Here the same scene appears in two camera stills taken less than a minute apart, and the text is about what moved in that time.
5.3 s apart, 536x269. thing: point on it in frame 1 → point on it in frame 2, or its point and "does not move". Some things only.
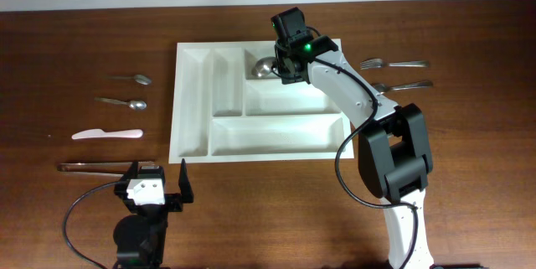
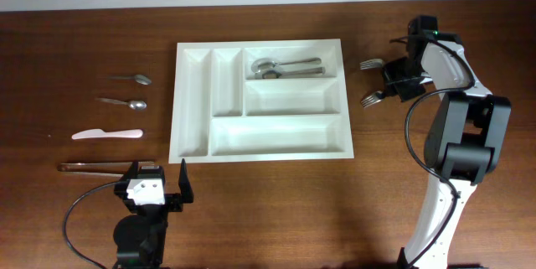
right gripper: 286,70 → 390,79
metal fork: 378,63 does not move
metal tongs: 110,169 does not move
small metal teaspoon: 135,104 does not move
